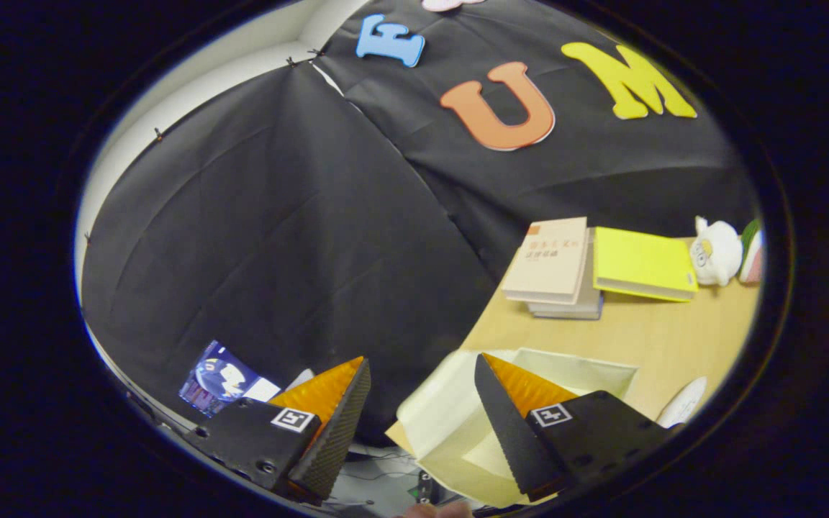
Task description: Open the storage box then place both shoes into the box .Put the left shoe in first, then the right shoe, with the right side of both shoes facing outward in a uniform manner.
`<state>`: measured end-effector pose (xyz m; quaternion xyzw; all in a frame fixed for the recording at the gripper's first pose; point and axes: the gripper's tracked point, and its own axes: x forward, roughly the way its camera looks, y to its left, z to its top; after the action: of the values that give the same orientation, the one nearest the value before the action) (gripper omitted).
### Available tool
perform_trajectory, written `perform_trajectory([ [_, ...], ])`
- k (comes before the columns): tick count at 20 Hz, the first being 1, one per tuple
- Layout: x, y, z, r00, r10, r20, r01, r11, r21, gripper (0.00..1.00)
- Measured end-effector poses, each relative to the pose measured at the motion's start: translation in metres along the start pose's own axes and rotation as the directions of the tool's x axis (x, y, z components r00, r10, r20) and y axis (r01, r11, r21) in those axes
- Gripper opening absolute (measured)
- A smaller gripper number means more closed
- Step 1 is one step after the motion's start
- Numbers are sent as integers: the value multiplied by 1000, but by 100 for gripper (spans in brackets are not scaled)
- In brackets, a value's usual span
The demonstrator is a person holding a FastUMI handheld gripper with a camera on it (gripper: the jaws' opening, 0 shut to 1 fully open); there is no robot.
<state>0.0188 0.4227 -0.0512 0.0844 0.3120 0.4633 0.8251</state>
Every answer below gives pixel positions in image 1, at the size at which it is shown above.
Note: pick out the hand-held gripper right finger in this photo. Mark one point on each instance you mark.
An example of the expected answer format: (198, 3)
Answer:
(508, 432)

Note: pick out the watermelon slice plush toy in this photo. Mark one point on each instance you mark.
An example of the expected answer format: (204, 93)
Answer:
(753, 255)

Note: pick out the beige paperback book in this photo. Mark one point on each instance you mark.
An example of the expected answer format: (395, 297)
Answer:
(550, 259)

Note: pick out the green fabric storage box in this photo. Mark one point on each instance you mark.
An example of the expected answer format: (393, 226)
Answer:
(443, 417)

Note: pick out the black backdrop cloth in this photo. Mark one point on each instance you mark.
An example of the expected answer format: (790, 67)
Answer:
(278, 237)

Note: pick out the white canvas shoe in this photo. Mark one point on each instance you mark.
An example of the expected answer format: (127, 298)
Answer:
(682, 403)

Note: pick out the white plush toy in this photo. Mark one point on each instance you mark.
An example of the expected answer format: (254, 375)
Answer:
(717, 253)

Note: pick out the computer monitor screen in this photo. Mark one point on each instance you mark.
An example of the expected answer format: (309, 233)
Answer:
(220, 378)

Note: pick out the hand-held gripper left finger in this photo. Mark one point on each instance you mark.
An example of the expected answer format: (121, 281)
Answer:
(335, 432)

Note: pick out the yellow book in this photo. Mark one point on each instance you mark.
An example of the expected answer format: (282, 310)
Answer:
(641, 260)

